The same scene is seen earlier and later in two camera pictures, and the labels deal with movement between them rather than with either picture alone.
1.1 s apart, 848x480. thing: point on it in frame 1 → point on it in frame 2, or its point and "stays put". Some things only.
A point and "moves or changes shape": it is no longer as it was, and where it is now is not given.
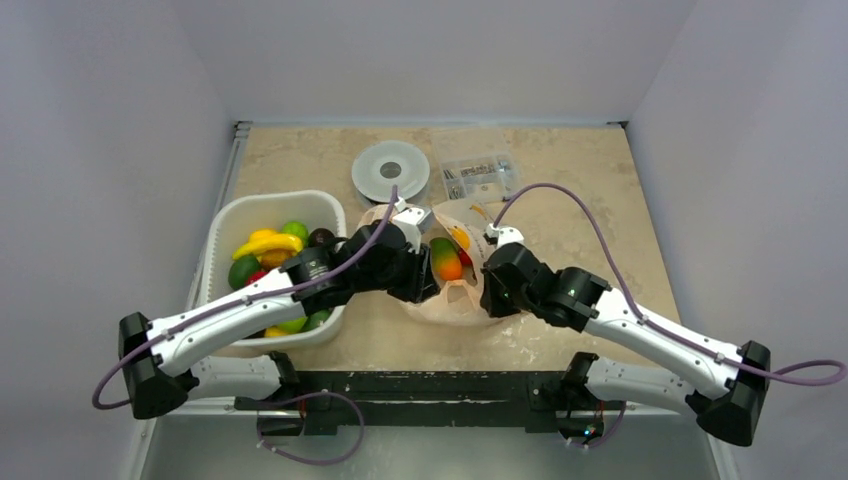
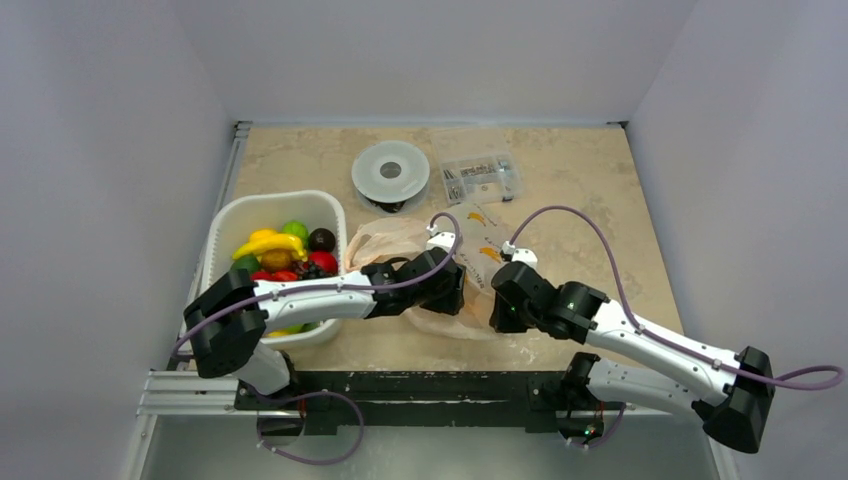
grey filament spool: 379,166 stays put
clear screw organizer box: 476,166 stays put
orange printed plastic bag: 458,300 moves or changes shape
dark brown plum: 320,237 stays put
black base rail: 323,401 stays put
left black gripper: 420,285 → 450,298
